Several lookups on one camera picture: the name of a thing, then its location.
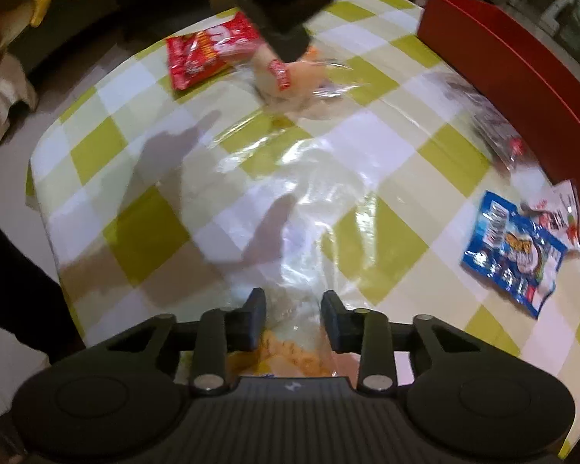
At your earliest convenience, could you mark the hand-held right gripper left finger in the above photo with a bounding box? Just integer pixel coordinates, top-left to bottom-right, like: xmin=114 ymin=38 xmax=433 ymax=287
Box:
xmin=89 ymin=287 xmax=268 ymax=393

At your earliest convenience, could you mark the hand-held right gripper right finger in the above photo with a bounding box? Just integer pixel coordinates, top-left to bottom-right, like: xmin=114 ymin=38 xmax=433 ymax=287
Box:
xmin=320 ymin=290 xmax=506 ymax=394

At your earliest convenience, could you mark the clear packet of yellow snack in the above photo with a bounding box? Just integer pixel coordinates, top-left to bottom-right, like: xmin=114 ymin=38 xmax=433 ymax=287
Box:
xmin=225 ymin=271 xmax=365 ymax=380

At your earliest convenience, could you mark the bun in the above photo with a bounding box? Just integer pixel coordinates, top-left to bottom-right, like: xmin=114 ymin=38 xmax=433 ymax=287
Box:
xmin=242 ymin=41 xmax=355 ymax=120

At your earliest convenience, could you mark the silver snack pouch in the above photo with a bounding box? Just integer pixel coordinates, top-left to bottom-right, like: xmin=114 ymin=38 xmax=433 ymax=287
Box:
xmin=524 ymin=179 xmax=580 ymax=253

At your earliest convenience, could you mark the clear packet of dark snack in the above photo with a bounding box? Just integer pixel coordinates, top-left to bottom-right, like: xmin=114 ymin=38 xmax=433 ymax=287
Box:
xmin=435 ymin=70 xmax=542 ymax=181

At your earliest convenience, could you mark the red cardboard box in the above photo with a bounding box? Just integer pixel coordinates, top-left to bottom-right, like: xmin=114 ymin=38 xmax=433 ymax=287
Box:
xmin=417 ymin=0 xmax=580 ymax=188

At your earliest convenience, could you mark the red white snack bag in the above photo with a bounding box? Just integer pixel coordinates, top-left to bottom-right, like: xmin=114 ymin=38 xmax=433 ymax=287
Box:
xmin=167 ymin=10 xmax=263 ymax=92

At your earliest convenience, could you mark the blue snack packet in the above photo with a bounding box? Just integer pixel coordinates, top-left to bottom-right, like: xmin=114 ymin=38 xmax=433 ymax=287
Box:
xmin=461 ymin=190 xmax=570 ymax=320

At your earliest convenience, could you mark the yellow cloth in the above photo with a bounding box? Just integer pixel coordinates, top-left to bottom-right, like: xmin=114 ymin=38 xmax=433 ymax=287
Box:
xmin=28 ymin=0 xmax=60 ymax=28

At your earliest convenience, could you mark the person's dark clothing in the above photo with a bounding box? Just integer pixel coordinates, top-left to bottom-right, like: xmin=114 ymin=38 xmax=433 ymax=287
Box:
xmin=0 ymin=203 xmax=85 ymax=365

